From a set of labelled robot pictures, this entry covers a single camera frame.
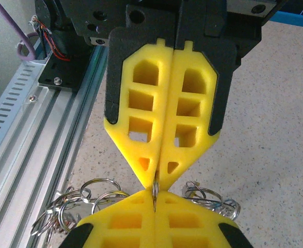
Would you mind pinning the small silver split keyring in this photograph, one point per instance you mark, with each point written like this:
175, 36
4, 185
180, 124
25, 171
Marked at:
110, 195
99, 179
61, 214
39, 224
155, 191
208, 191

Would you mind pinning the blue table edge strip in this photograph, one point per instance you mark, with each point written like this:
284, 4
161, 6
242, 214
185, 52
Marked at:
295, 20

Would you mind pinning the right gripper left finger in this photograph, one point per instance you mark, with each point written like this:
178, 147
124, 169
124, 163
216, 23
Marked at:
148, 227

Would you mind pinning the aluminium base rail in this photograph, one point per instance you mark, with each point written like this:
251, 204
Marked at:
37, 155

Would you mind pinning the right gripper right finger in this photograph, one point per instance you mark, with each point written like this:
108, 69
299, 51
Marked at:
161, 230

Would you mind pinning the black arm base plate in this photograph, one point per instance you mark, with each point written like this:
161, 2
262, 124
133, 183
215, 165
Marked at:
63, 82

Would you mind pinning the pile of metal key rings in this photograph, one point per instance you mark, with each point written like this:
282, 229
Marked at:
82, 210

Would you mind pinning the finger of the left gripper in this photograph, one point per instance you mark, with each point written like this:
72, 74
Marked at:
175, 85
161, 85

